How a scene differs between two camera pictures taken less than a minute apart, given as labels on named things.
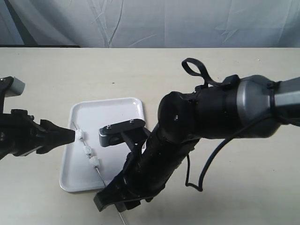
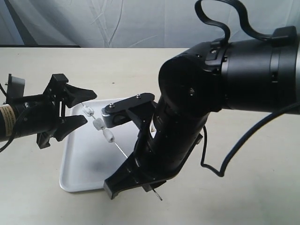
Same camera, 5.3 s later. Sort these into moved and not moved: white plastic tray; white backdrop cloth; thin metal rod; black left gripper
Moved: thin metal rod; black left gripper
Not moved: white plastic tray; white backdrop cloth
